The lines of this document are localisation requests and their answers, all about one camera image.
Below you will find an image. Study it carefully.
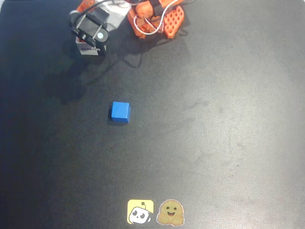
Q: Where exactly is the black webcam cable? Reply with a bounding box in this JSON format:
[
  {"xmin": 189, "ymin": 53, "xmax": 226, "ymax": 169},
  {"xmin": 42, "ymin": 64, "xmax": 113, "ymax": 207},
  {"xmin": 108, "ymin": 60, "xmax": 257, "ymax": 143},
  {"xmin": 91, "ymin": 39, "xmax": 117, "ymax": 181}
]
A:
[{"xmin": 69, "ymin": 0, "xmax": 143, "ymax": 69}]

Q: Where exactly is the white cable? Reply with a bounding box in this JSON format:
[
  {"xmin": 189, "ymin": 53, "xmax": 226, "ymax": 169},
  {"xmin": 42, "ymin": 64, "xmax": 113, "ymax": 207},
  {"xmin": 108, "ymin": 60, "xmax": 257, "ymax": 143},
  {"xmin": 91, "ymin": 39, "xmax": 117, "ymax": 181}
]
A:
[{"xmin": 132, "ymin": 0, "xmax": 179, "ymax": 36}]

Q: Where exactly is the yellow robot sticker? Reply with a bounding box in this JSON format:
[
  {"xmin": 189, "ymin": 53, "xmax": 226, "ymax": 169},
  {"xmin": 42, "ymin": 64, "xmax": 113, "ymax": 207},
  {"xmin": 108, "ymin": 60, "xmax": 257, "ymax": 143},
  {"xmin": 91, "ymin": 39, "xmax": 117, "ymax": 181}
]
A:
[{"xmin": 127, "ymin": 199, "xmax": 154, "ymax": 225}]

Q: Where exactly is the blue cube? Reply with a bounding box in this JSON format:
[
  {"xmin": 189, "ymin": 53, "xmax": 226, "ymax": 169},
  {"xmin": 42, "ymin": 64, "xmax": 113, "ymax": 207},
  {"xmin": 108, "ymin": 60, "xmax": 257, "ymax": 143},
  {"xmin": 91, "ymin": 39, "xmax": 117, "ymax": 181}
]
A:
[{"xmin": 111, "ymin": 101, "xmax": 131, "ymax": 124}]

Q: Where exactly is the white cardboard box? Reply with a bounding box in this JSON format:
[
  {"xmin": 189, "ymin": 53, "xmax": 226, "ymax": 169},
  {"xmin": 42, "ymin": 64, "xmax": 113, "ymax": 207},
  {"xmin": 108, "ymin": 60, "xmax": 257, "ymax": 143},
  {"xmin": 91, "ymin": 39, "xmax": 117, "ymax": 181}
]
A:
[{"xmin": 75, "ymin": 35, "xmax": 107, "ymax": 57}]

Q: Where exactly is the black table mat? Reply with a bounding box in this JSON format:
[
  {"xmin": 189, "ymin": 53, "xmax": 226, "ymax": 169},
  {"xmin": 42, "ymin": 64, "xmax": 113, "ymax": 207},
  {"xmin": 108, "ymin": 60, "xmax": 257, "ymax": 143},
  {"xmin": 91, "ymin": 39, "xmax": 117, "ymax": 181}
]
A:
[{"xmin": 0, "ymin": 0, "xmax": 305, "ymax": 229}]

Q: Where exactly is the hugging face sticker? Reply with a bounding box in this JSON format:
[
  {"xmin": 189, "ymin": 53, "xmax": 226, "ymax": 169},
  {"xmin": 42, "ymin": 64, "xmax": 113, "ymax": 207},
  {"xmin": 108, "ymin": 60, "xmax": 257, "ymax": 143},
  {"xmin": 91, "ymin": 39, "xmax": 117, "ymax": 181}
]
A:
[{"xmin": 156, "ymin": 199, "xmax": 185, "ymax": 226}]

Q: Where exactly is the black oval webcam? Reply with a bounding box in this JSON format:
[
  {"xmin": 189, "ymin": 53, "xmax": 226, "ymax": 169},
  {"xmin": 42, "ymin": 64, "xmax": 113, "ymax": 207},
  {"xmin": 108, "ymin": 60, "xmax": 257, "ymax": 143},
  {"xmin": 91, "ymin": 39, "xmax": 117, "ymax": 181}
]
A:
[{"xmin": 69, "ymin": 8, "xmax": 110, "ymax": 48}]

